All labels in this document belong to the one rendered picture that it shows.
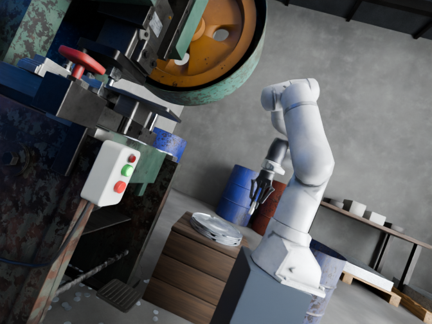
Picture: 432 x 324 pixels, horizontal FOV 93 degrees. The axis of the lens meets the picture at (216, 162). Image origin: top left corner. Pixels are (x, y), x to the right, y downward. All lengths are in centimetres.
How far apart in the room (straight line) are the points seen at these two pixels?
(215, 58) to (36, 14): 73
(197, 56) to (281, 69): 345
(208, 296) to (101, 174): 77
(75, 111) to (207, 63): 86
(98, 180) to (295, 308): 58
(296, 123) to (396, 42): 483
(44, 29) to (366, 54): 485
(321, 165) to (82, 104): 56
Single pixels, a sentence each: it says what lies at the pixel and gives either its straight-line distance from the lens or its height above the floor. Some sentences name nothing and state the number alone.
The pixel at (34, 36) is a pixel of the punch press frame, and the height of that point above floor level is 82.
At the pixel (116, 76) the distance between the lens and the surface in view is 90.
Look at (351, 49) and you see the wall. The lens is 509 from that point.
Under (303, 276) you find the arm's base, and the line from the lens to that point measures 71.
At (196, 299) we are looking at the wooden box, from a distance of 110.
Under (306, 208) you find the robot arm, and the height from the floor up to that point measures 66.
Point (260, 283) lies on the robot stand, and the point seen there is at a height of 43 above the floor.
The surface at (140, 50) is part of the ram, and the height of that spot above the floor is 93.
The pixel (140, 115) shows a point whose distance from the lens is 79.
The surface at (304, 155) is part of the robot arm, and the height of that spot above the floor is 79.
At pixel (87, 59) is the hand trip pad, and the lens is 48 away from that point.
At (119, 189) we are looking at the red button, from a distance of 50.
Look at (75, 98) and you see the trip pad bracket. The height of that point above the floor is 68.
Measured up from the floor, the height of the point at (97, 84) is 77.
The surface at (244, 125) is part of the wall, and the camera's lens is 412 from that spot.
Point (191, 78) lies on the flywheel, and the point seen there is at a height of 105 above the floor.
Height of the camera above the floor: 66
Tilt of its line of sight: 2 degrees up
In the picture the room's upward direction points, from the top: 23 degrees clockwise
